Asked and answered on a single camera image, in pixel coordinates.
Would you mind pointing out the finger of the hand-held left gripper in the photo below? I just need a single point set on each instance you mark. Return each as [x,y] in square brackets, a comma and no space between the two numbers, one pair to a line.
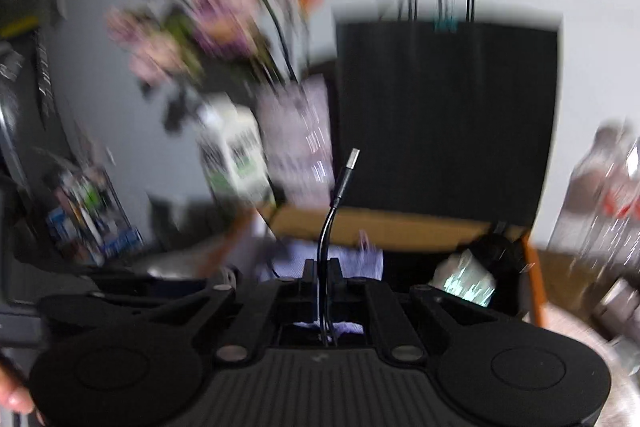
[90,307]

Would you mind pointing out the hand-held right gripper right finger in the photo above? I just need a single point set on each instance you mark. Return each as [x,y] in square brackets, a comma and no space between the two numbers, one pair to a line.
[375,307]

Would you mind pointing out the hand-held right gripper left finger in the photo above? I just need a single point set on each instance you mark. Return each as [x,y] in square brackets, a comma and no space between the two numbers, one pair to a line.
[272,307]

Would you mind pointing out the orange cardboard box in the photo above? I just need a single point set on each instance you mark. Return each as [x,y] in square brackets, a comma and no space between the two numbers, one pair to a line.
[400,232]

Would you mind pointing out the person's left hand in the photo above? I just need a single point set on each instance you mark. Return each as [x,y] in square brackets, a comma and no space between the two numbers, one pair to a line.
[12,399]

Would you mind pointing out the shiny foil packet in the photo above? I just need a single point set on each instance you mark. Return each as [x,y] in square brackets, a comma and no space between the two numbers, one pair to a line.
[465,282]

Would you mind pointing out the white milk carton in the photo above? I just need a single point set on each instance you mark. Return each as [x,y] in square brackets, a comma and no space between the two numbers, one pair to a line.
[235,157]

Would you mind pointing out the clear glass vase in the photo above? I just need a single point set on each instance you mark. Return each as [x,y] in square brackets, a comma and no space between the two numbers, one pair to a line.
[295,142]

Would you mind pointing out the black paper bag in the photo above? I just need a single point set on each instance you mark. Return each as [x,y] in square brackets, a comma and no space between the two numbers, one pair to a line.
[440,117]

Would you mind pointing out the clear water bottle red label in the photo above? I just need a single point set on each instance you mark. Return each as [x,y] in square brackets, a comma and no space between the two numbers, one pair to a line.
[622,227]
[595,167]

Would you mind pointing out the teal binder clip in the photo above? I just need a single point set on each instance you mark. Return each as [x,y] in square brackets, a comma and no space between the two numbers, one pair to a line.
[445,24]

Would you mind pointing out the dried pink flowers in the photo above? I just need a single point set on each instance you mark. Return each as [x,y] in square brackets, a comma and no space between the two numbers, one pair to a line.
[220,17]

